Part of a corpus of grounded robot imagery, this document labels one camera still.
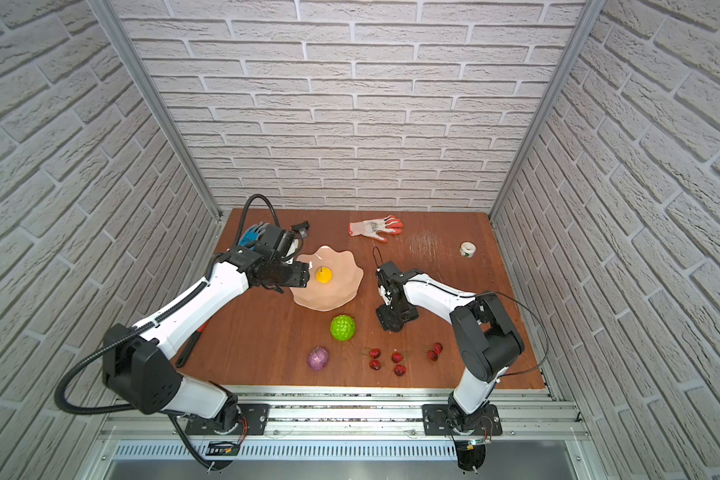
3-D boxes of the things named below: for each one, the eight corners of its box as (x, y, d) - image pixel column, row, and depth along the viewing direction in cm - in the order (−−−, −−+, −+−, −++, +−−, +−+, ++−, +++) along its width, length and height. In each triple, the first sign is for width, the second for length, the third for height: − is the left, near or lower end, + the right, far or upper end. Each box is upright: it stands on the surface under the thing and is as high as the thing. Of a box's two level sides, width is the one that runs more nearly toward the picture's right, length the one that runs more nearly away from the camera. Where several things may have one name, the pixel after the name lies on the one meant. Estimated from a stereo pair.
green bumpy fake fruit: (331, 342, 89) (329, 333, 83) (333, 323, 92) (331, 314, 87) (355, 342, 89) (354, 334, 83) (355, 324, 92) (355, 314, 87)
